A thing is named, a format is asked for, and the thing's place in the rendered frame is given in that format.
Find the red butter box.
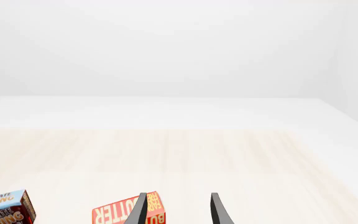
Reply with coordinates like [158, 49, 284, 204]
[91, 190, 167, 224]

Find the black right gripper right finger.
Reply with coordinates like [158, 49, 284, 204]
[210, 192, 236, 224]

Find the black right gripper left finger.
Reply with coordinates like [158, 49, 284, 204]
[123, 192, 148, 224]

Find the chocolate pudding box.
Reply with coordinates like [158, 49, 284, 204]
[0, 189, 37, 224]

